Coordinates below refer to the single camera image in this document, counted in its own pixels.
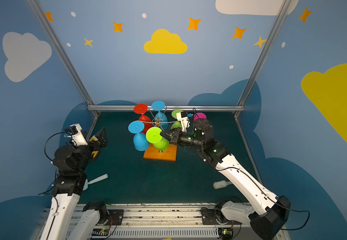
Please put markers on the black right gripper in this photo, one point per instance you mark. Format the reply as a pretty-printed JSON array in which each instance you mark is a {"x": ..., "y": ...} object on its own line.
[{"x": 175, "y": 137}]

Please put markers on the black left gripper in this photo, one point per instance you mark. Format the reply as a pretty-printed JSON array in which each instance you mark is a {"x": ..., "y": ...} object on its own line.
[{"x": 95, "y": 142}]

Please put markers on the green wine glass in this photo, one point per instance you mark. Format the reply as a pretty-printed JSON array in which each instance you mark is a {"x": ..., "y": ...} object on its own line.
[
  {"x": 176, "y": 124},
  {"x": 153, "y": 136}
]

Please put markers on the magenta wine glass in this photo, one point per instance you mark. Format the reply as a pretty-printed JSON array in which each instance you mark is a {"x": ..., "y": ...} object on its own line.
[{"x": 199, "y": 116}]

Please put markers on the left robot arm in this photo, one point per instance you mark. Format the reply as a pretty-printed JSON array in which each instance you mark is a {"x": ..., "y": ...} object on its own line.
[{"x": 71, "y": 161}]

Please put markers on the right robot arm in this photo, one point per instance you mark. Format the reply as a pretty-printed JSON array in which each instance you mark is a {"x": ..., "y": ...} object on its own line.
[{"x": 266, "y": 214}]

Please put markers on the back blue wine glass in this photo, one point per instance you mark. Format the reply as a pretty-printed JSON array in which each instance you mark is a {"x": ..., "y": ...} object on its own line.
[{"x": 159, "y": 112}]

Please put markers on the blue wine glass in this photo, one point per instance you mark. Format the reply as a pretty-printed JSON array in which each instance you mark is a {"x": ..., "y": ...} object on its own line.
[
  {"x": 140, "y": 141},
  {"x": 159, "y": 112}
]

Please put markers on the wooden rack base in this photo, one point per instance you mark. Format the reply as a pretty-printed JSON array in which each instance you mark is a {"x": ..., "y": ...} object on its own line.
[{"x": 167, "y": 155}]

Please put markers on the front blue wine glass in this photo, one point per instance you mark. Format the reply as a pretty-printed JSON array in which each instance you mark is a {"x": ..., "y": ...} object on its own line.
[{"x": 140, "y": 141}]

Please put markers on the red wine glass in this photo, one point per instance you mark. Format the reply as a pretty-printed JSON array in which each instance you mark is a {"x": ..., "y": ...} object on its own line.
[{"x": 141, "y": 110}]

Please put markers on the yellow glove with logo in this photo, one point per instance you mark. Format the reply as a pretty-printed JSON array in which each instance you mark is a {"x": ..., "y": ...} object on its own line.
[{"x": 94, "y": 147}]

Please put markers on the light blue plastic scoop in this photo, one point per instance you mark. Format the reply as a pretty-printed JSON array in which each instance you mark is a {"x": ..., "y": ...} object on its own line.
[{"x": 96, "y": 180}]

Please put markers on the white scrub brush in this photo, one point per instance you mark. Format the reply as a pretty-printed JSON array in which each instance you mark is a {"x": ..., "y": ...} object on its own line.
[{"x": 221, "y": 184}]

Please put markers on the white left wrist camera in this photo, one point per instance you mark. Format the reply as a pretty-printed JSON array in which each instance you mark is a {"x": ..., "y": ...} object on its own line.
[{"x": 76, "y": 135}]

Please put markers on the horizontal aluminium back rail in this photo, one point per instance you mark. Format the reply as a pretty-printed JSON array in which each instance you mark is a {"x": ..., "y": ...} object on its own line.
[{"x": 129, "y": 108}]

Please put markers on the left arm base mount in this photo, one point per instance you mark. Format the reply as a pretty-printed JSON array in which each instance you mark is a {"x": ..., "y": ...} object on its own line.
[{"x": 106, "y": 216}]

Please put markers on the front aluminium rail bed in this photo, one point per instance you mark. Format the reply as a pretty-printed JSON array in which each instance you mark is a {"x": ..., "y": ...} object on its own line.
[{"x": 177, "y": 221}]

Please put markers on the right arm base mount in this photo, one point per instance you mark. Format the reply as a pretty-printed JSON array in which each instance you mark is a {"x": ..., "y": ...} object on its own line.
[{"x": 215, "y": 216}]

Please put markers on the left aluminium frame post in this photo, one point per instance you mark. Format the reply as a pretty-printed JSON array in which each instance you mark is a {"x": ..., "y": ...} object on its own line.
[{"x": 39, "y": 13}]

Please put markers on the aluminium frame post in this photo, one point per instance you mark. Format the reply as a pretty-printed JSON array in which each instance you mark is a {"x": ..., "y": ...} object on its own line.
[
  {"x": 271, "y": 37},
  {"x": 39, "y": 13}
]

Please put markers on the right aluminium frame post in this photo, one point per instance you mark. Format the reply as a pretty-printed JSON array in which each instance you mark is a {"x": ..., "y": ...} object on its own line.
[{"x": 271, "y": 37}]

